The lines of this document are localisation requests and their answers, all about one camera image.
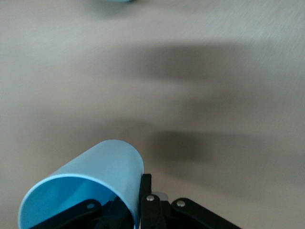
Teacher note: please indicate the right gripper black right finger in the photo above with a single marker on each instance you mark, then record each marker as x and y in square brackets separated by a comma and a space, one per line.
[152, 214]

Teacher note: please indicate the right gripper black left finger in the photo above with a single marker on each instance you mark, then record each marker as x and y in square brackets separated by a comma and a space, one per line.
[95, 217]

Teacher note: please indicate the light blue cup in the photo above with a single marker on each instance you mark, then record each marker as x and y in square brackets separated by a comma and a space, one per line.
[114, 1]
[107, 162]

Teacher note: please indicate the brown table cloth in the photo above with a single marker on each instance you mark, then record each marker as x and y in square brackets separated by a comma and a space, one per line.
[71, 71]

